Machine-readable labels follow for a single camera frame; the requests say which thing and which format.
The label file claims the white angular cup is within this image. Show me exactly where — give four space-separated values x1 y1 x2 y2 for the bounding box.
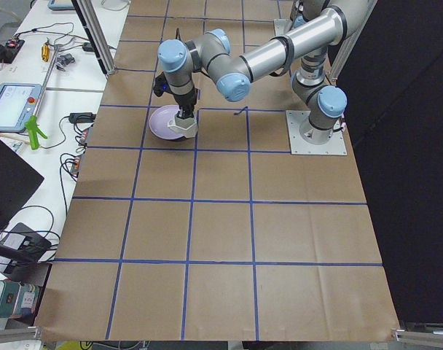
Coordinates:
167 115 198 139

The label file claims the yellow screwdriver handle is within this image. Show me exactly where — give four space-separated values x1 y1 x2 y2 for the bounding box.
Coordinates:
41 42 50 62

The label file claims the lavender plate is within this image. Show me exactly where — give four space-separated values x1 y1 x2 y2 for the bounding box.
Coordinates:
149 105 183 141

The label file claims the green plastic clamp tool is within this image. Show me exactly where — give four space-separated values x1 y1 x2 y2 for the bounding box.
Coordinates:
24 115 48 150

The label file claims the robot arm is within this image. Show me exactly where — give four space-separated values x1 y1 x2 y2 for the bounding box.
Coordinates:
150 1 371 140

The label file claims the aluminium frame post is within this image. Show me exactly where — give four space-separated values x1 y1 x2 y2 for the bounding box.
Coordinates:
71 0 116 76

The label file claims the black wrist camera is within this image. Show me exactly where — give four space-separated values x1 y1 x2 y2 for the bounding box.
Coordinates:
152 72 171 97

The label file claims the black monitor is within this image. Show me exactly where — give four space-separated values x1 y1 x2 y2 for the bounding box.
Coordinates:
0 140 44 229

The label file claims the teach pendant tablet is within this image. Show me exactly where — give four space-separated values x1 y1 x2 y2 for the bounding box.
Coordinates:
0 83 42 133

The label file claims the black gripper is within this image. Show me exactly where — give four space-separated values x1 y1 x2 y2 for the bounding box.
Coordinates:
173 87 199 120

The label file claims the long metal rod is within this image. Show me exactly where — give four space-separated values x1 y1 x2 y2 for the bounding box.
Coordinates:
32 44 60 117

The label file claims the black power adapter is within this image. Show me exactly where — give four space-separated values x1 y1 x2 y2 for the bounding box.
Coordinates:
68 112 96 124

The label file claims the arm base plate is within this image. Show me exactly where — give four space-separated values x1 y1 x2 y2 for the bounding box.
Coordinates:
286 110 348 156

